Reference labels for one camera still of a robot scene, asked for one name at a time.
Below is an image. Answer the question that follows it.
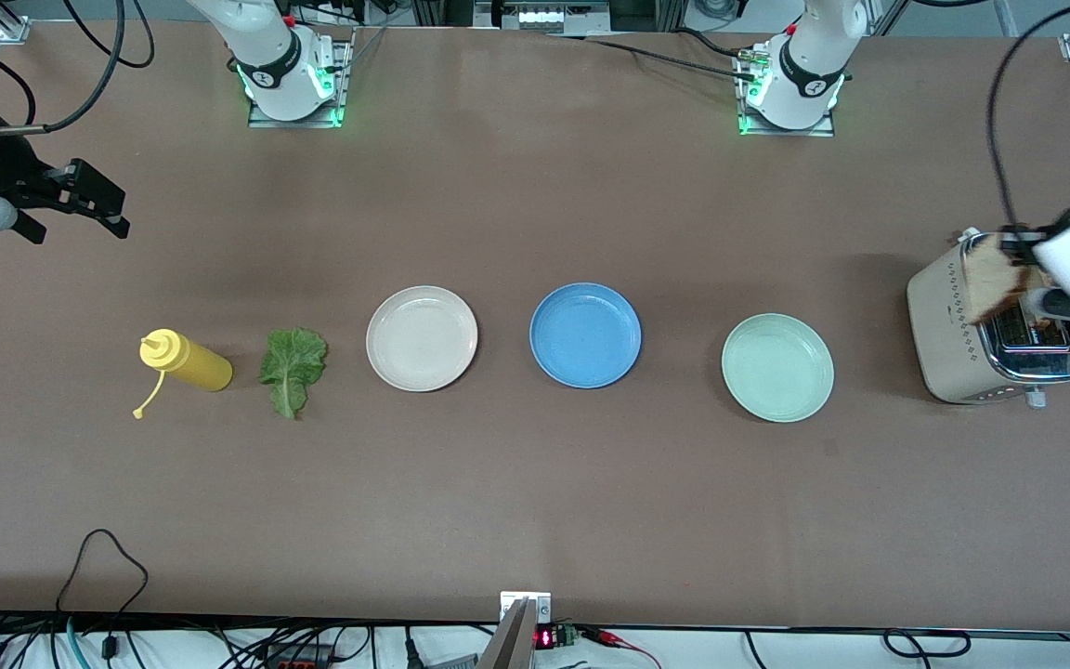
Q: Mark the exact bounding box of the yellow squeeze sauce bottle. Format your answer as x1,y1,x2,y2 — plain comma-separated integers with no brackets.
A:
133,328,234,421

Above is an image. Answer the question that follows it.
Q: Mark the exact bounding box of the green lettuce leaf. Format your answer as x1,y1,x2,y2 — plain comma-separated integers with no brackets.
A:
259,327,330,421

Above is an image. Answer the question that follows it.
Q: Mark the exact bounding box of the pale green round plate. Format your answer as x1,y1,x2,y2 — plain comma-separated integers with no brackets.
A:
721,313,835,424

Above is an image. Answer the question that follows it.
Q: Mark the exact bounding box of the beige round plate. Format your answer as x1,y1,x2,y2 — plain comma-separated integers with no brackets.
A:
366,285,479,393

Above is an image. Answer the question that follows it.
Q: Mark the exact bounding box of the blue round plate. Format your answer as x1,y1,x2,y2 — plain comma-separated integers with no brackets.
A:
529,282,643,389

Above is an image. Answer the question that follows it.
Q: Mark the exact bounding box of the beige and chrome toaster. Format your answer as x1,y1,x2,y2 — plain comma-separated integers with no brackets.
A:
907,232,1070,410

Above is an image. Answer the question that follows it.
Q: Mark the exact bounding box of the dark lit equipment box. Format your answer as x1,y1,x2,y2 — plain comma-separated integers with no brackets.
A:
475,0,612,34

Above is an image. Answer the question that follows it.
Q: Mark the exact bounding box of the red clip lead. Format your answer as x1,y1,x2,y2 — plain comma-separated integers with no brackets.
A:
580,626,662,669

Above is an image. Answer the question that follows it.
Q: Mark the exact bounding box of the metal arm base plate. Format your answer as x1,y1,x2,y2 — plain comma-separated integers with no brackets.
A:
737,42,838,138
247,28,355,129

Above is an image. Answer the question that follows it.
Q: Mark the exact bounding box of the thin black looped cable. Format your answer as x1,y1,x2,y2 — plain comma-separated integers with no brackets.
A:
54,529,150,614

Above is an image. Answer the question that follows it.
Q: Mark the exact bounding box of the black arm base cable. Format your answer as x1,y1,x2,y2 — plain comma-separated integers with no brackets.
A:
554,33,761,83

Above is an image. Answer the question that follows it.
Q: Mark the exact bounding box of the aluminium frame post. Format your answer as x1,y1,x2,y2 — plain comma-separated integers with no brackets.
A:
477,591,553,669

